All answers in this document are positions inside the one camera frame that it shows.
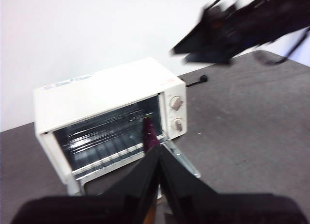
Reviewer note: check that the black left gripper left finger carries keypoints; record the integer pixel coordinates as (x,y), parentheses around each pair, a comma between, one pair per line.
(97,209)

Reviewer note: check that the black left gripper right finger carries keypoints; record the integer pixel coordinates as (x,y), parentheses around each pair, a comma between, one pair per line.
(230,209)

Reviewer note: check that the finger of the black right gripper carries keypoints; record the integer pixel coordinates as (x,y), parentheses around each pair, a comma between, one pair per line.
(203,35)
(213,56)

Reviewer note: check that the purple eggplant green stem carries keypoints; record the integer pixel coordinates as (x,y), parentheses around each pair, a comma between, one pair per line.
(150,134)

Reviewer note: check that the white beige oven knob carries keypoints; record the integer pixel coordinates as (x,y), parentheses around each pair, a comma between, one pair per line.
(176,103)
(177,124)

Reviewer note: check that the white Toshiba toaster oven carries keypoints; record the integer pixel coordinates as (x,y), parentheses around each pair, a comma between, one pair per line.
(97,95)

